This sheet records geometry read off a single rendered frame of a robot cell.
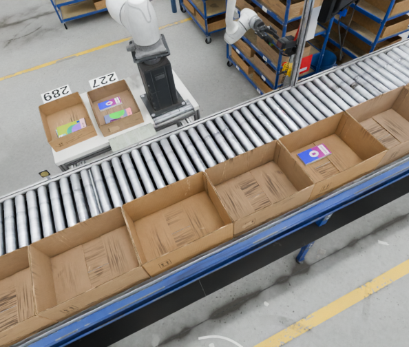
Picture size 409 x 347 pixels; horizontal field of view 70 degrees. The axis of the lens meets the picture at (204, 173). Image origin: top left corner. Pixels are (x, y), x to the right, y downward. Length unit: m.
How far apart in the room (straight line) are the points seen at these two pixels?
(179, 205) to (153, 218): 0.14
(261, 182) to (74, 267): 0.95
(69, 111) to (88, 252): 1.17
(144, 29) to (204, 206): 0.99
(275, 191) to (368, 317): 1.18
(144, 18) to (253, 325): 1.93
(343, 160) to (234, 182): 0.57
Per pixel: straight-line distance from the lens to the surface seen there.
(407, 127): 1.93
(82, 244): 1.49
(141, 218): 1.43
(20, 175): 3.25
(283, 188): 1.47
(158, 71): 1.89
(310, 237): 1.68
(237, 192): 1.43
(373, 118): 1.90
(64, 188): 1.88
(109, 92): 2.29
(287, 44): 2.01
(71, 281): 1.44
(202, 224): 1.36
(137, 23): 1.75
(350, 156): 1.67
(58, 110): 2.36
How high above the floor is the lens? 2.12
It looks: 55 degrees down
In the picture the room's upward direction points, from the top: 8 degrees counter-clockwise
